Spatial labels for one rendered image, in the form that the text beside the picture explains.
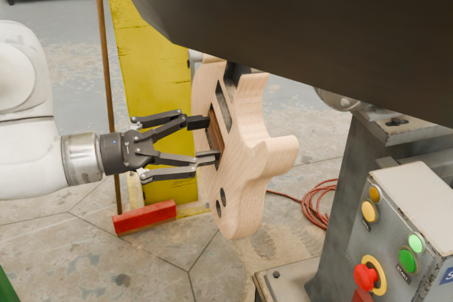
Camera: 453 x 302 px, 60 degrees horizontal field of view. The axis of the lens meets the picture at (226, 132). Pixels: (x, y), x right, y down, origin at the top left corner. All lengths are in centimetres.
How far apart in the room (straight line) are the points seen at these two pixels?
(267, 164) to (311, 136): 209
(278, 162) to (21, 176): 41
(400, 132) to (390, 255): 22
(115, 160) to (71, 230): 143
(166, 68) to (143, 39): 15
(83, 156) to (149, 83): 96
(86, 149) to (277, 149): 33
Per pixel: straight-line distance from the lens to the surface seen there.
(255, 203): 67
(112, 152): 70
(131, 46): 155
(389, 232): 61
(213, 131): 74
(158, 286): 182
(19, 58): 68
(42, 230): 217
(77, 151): 70
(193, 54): 61
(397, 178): 63
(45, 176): 70
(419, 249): 56
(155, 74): 161
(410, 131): 74
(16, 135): 70
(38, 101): 70
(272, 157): 51
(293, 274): 149
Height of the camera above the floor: 151
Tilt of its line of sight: 36 degrees down
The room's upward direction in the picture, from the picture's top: straight up
